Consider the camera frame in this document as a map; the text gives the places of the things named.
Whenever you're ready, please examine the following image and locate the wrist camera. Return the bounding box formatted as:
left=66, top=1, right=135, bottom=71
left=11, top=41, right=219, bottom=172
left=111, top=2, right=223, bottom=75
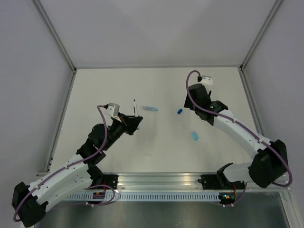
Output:
left=104, top=103, right=120, bottom=118
left=197, top=76, right=213, bottom=86

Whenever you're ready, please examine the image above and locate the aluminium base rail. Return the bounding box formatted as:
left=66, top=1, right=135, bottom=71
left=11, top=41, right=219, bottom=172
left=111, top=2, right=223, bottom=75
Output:
left=35, top=172, right=292, bottom=192

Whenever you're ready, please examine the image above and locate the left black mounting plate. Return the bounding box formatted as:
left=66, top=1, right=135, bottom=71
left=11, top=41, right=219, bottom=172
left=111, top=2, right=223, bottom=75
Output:
left=91, top=174, right=119, bottom=190

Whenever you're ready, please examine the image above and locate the light blue highlighter pen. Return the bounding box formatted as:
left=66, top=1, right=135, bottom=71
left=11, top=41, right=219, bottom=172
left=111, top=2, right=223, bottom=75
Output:
left=140, top=105, right=158, bottom=112

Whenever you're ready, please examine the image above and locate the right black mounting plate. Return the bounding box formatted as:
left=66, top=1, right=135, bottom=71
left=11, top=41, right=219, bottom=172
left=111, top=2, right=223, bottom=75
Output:
left=198, top=174, right=245, bottom=190

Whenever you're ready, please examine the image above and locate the aluminium frame post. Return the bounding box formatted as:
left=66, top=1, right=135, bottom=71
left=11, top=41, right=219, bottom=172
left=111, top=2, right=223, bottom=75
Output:
left=239, top=0, right=284, bottom=72
left=31, top=0, right=77, bottom=74

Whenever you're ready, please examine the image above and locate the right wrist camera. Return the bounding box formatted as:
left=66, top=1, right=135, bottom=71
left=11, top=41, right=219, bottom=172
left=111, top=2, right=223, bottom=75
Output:
left=197, top=76, right=213, bottom=86

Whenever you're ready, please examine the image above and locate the light blue highlighter cap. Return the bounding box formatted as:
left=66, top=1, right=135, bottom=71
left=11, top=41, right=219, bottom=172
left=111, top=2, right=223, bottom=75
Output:
left=191, top=132, right=199, bottom=141

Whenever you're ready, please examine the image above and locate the left aluminium frame post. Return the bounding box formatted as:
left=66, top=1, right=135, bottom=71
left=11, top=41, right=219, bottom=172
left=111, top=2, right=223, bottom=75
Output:
left=31, top=0, right=77, bottom=74

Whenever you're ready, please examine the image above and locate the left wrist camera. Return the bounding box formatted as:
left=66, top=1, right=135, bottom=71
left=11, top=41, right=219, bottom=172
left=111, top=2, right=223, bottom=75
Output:
left=104, top=103, right=120, bottom=118

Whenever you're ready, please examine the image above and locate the white slotted cable duct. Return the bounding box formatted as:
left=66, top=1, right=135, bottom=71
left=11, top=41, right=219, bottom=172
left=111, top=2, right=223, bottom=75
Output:
left=66, top=190, right=235, bottom=203

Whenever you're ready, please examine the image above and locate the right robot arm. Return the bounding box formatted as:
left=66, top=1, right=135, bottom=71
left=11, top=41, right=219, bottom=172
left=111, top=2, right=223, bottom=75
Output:
left=184, top=83, right=288, bottom=189

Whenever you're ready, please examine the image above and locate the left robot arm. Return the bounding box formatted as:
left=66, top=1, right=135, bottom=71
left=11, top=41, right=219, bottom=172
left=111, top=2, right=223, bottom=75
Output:
left=11, top=113, right=143, bottom=228

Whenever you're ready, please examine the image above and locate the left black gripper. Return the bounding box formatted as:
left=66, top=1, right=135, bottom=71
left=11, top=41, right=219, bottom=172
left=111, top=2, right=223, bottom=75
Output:
left=103, top=113, right=143, bottom=150

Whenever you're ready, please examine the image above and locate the black mounting plate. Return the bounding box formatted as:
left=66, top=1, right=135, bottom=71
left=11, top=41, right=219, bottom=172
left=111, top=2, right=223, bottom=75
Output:
left=91, top=174, right=119, bottom=190
left=198, top=174, right=245, bottom=190

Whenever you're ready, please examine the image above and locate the white whiteboard marker pen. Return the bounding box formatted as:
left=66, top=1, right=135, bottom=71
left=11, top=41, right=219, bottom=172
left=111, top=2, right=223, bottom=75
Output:
left=133, top=99, right=139, bottom=116

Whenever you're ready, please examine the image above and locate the right aluminium frame post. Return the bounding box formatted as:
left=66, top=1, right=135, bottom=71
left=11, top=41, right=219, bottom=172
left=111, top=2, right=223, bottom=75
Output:
left=239, top=0, right=284, bottom=72

